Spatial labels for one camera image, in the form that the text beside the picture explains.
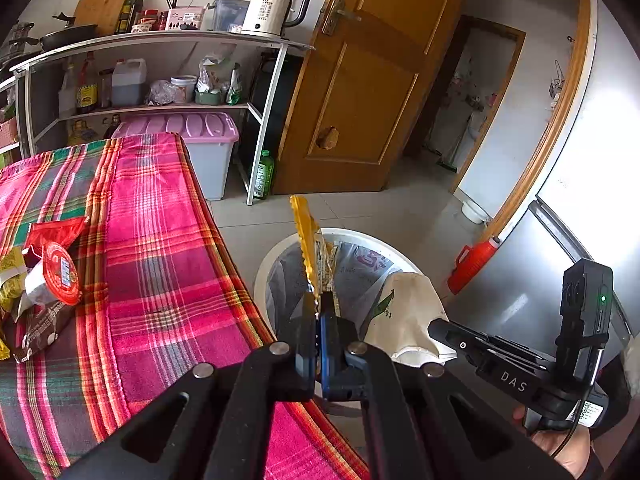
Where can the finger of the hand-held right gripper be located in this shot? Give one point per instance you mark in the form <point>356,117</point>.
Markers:
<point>462,342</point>

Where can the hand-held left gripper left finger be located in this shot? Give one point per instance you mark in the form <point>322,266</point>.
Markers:
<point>305,355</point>

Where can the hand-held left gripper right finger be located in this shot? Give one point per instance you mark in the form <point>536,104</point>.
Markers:
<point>327,355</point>

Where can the long yellow snack wrapper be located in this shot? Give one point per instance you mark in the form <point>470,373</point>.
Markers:
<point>310,245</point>

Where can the white round trash bin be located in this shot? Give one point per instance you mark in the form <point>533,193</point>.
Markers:
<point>360,235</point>

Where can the red snack packet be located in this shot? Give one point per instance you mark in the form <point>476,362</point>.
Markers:
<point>55,232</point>

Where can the yellow snack packet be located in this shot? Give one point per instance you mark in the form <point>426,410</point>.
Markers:
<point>10,280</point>

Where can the person's right hand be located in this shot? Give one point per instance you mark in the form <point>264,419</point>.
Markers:
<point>560,452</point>

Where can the white bag with green print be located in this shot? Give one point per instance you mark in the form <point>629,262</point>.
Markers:
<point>410,305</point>

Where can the red thermos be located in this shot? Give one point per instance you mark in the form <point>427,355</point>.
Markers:
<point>470,270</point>

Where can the translucent printed bin liner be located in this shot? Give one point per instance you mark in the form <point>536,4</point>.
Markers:
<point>360,280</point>

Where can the white basin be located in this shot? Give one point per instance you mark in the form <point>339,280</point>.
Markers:
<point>472,211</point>

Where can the pink plaid tablecloth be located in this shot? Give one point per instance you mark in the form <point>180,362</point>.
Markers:
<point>160,260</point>

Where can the green detergent bottle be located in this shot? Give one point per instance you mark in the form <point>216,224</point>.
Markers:
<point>263,175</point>

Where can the storage box with pink lid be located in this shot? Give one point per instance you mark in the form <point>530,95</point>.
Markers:
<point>210,170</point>

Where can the wooden door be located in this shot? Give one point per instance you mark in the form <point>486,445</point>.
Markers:
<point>370,110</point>

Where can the black panel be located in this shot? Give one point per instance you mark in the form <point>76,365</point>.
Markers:
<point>280,105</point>

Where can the silver cup with red lid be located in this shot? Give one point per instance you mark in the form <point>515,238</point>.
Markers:
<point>57,272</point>

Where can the brown snack packet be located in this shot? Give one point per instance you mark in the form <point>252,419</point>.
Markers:
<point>40,327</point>

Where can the green bowl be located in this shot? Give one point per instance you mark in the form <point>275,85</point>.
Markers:
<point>207,97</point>

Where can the green and white packet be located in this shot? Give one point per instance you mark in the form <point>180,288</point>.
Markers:
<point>234,87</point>

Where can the white plastic tub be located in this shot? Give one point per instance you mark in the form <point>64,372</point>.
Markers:
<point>184,89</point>

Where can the clear bag of food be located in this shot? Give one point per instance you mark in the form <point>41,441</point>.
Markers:
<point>215,72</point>

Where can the crumpled clear plastic bag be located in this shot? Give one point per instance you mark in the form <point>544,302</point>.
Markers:
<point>162,94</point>

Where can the plastic jug with dark liquid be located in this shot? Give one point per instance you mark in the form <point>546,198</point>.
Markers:
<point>129,85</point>

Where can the soy sauce bottle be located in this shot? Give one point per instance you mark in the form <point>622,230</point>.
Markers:
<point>86,90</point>

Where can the white metal shelf rack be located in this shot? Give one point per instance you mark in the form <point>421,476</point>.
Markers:
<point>165,37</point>

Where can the white electric kettle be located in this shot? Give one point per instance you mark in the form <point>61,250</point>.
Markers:
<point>267,10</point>

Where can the clear plastic container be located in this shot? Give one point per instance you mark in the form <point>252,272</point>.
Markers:
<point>230,15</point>

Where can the white plastic bottle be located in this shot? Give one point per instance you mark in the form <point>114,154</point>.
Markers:
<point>67,95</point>

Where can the pink chopstick holder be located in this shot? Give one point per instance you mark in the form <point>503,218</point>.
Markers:
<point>185,19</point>

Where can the pink basket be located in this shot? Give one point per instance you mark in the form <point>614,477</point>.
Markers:
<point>7,132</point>

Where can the red sauce jar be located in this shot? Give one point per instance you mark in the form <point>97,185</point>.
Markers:
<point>150,16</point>

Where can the black frying pan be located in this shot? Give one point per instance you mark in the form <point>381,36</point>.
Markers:
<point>70,35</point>

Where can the wooden door frame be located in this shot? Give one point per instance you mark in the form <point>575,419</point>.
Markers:
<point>565,125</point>

